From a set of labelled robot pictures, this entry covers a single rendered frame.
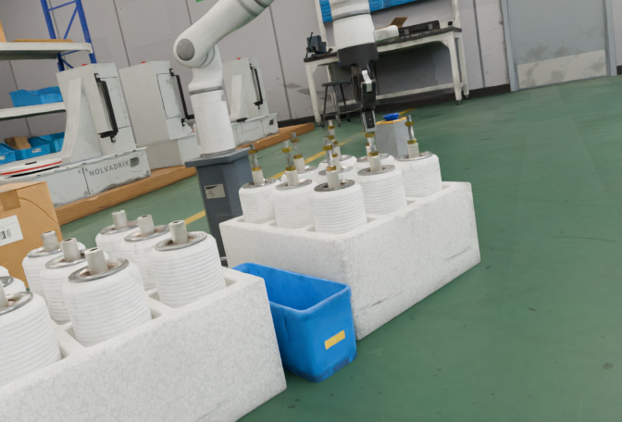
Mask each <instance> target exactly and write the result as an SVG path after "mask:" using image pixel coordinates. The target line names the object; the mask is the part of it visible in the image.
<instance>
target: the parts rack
mask: <svg viewBox="0 0 622 422"><path fill-rule="evenodd" d="M40 1H41V4H42V8H43V12H44V17H45V21H46V25H47V28H48V31H49V35H50V38H51V39H56V34H55V30H54V26H53V23H52V20H51V16H50V12H49V11H51V10H54V9H57V8H60V7H62V6H66V5H69V4H72V3H76V7H75V10H74V12H73V15H72V17H71V20H70V22H69V25H68V28H67V31H66V33H65V36H64V38H63V39H66V38H67V36H68V31H69V29H70V26H71V24H72V21H73V20H74V17H75V15H76V12H77V10H78V14H79V18H80V22H81V27H82V31H83V35H84V39H85V43H0V61H5V60H38V59H55V60H56V63H57V65H58V69H59V72H60V71H64V70H65V68H64V65H63V63H65V64H66V65H67V66H69V67H70V68H74V67H72V66H71V65H70V64H69V63H68V62H66V61H65V60H64V59H62V56H64V55H68V54H72V53H75V52H79V51H81V50H88V53H89V57H90V60H91V64H97V62H96V58H95V54H94V50H93V45H92V41H91V37H90V33H89V30H88V26H87V22H86V18H85V15H84V11H83V8H82V4H81V0H74V1H71V2H68V3H66V4H63V5H60V6H55V7H53V8H50V9H48V5H47V2H46V0H40ZM68 50H75V51H71V52H68V53H65V54H61V52H65V51H68ZM62 112H67V111H66V108H65V105H64V102H60V103H52V104H45V105H30V106H22V107H14V108H6V109H0V121H2V120H10V119H16V118H28V117H35V116H41V115H48V114H55V113H62ZM60 153H61V152H57V153H52V154H49V155H42V156H37V157H34V158H29V159H25V160H19V161H16V162H12V163H8V164H4V165H0V173H1V170H2V169H6V168H12V167H16V166H21V165H25V163H30V162H34V161H37V162H39V161H44V160H49V159H55V158H58V157H59V155H60Z"/></svg>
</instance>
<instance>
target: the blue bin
mask: <svg viewBox="0 0 622 422"><path fill-rule="evenodd" d="M231 269H233V270H237V271H240V272H242V273H246V274H250V275H253V276H257V277H260V278H262V279H264V282H265V286H266V290H267V298H268V302H269V307H270V312H271V315H272V320H273V325H274V330H275V333H276V338H277V343H278V346H279V351H280V359H281V363H282V368H284V369H286V370H288V371H290V372H292V373H294V374H296V375H298V376H300V377H302V378H304V379H308V380H310V381H312V382H321V381H323V380H325V379H327V378H328V377H330V376H331V375H332V374H334V373H335V372H337V371H338V370H340V369H341V368H343V367H344V366H346V365H348V364H349V363H350V362H352V361H353V360H355V359H356V357H357V350H356V343H355V330H354V322H353V315H352V307H351V301H350V297H351V296H352V290H351V286H350V285H348V284H345V283H341V282H337V281H333V280H329V279H322V278H317V277H313V276H309V275H305V274H301V273H296V272H292V271H289V270H284V269H280V268H275V267H269V266H264V265H260V264H256V263H252V262H246V263H242V264H239V265H238V266H236V267H232V268H231Z"/></svg>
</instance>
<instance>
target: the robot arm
mask: <svg viewBox="0 0 622 422"><path fill-rule="evenodd" d="M273 1H274V0H219V1H218V2H217V3H216V4H215V5H214V6H213V7H212V8H211V9H210V10H209V11H208V12H207V13H206V14H205V15H204V16H203V17H202V18H200V19H199V20H198V21H196V22H195V23H194V24H193V25H192V26H191V27H190V28H188V29H187V30H186V31H184V32H183V33H182V34H181V35H180V36H179V37H178V38H177V40H176V42H175V43H174V47H173V54H174V57H175V59H176V61H177V62H178V63H179V64H181V65H182V66H184V67H187V68H192V69H193V80H192V82H191V83H190V84H189V86H188V90H189V95H190V98H191V102H192V106H193V113H194V118H195V122H196V123H194V124H193V128H194V132H195V137H196V141H197V145H198V149H199V153H200V157H201V158H207V157H214V156H220V155H227V154H230V153H234V152H236V146H235V142H234V138H233V133H232V128H231V124H230V116H229V111H228V108H227V103H226V98H225V94H224V90H223V85H222V82H223V70H222V65H221V59H220V54H219V50H218V45H217V43H218V42H219V41H220V40H221V39H222V38H223V37H225V36H226V35H228V34H230V33H231V32H233V31H236V30H238V29H240V28H241V27H242V26H244V25H246V24H248V23H249V22H251V21H252V20H253V19H255V18H256V17H257V16H259V15H260V14H261V13H262V12H263V11H264V10H265V9H266V8H267V7H268V6H269V5H270V4H271V3H272V2H273ZM330 10H331V15H332V20H333V30H334V39H335V44H336V50H337V56H338V61H339V66H340V67H341V68H347V67H350V68H352V77H350V83H351V87H352V91H353V94H354V98H355V103H356V107H357V108H358V110H359V112H362V113H361V118H362V124H363V130H364V131H366V132H370V131H374V130H376V129H377V126H376V120H375V115H374V111H372V110H374V109H375V107H376V81H375V80H374V75H373V72H371V73H370V69H369V65H368V63H371V62H375V61H378V60H379V54H378V48H377V43H381V42H387V41H389V40H392V39H394V38H396V37H398V36H399V32H398V28H397V27H396V26H394V25H393V26H391V27H387V28H384V29H381V30H376V31H374V26H373V22H372V19H371V16H370V10H369V4H368V0H330Z"/></svg>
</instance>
